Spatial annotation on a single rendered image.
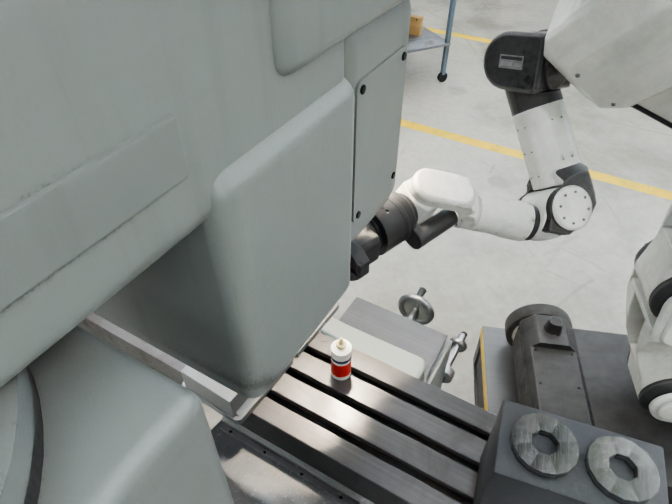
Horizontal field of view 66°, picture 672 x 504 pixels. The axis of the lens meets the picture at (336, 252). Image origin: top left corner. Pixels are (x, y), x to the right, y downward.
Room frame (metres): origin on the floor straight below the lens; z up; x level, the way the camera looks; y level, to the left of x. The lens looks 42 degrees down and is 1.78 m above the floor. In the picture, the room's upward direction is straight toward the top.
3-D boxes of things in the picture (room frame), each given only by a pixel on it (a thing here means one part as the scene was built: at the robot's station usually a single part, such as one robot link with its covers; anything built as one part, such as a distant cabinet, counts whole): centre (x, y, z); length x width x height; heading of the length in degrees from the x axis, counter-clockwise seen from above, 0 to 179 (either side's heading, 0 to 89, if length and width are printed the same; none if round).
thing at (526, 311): (1.04, -0.64, 0.50); 0.20 x 0.05 x 0.20; 81
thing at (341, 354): (0.60, -0.01, 0.96); 0.04 x 0.04 x 0.11
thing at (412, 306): (1.00, -0.22, 0.60); 0.16 x 0.12 x 0.12; 150
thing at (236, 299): (0.40, 0.13, 1.47); 0.24 x 0.19 x 0.26; 60
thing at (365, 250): (0.63, -0.04, 1.24); 0.13 x 0.12 x 0.10; 41
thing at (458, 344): (0.95, -0.36, 0.48); 0.22 x 0.06 x 0.06; 150
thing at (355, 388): (0.59, 0.07, 0.86); 1.24 x 0.23 x 0.08; 60
